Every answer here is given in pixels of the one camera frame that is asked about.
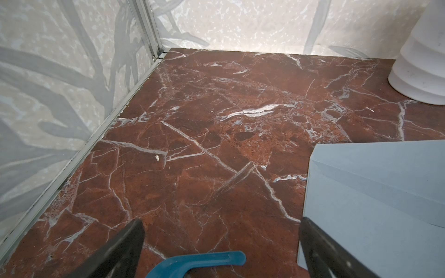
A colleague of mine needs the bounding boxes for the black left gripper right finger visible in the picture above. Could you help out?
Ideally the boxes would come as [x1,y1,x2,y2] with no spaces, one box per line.
[299,217,378,278]

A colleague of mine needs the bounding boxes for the teal handled tool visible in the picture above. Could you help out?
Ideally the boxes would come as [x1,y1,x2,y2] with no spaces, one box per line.
[146,251,246,278]

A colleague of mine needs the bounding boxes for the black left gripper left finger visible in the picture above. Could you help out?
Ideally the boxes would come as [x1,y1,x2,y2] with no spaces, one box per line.
[67,219,145,278]

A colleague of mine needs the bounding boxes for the white ribbed flower pot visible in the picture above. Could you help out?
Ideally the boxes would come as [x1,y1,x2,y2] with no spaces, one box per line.
[388,1,445,105]

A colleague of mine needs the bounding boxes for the grey-blue paper envelope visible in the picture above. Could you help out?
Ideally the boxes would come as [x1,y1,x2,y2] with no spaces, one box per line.
[302,140,445,278]

